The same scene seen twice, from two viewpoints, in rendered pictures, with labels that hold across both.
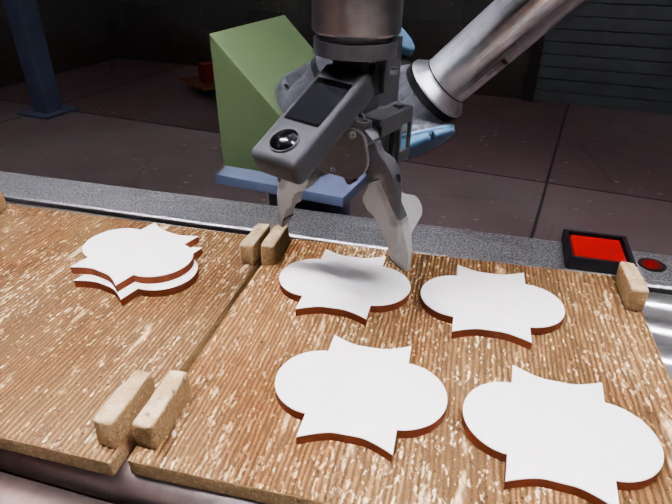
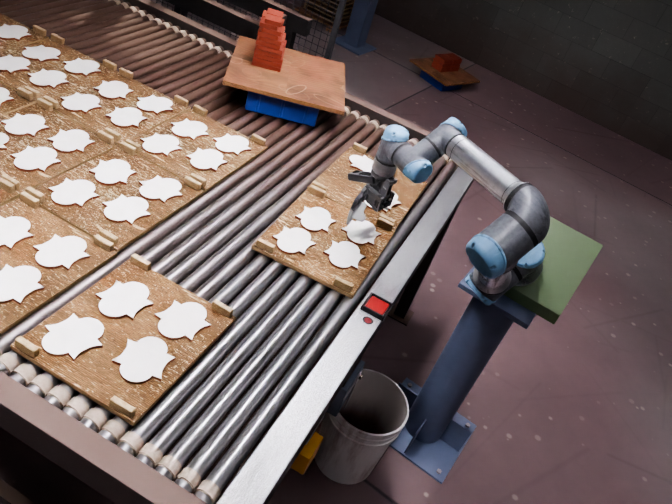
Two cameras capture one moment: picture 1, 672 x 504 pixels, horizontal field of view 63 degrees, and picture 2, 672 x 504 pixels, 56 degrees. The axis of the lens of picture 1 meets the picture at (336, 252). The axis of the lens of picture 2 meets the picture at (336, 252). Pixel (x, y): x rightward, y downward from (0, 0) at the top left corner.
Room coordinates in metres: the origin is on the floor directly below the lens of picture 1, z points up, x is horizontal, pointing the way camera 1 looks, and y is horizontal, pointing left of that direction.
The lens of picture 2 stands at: (0.37, -1.74, 2.16)
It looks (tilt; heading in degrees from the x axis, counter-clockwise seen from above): 37 degrees down; 88
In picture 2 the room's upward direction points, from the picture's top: 19 degrees clockwise
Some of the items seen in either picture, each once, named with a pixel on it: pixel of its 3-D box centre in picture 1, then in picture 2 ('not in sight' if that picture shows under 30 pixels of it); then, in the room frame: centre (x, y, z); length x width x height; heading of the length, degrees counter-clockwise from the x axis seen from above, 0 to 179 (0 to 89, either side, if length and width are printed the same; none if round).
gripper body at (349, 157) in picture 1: (357, 106); (378, 188); (0.50, -0.02, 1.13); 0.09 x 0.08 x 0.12; 145
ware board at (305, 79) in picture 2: not in sight; (288, 73); (0.02, 0.84, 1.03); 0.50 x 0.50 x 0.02; 9
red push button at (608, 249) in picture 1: (596, 252); (376, 306); (0.59, -0.33, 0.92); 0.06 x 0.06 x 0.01; 74
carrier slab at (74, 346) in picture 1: (41, 297); (370, 186); (0.49, 0.32, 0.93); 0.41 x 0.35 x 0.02; 75
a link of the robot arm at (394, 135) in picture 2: not in sight; (393, 145); (0.49, -0.02, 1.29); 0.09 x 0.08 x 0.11; 133
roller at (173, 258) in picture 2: not in sight; (244, 203); (0.08, 0.00, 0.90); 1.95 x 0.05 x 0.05; 74
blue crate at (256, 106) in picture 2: not in sight; (285, 92); (0.03, 0.77, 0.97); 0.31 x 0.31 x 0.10; 9
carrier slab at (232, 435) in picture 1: (429, 355); (327, 239); (0.39, -0.09, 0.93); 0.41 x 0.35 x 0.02; 77
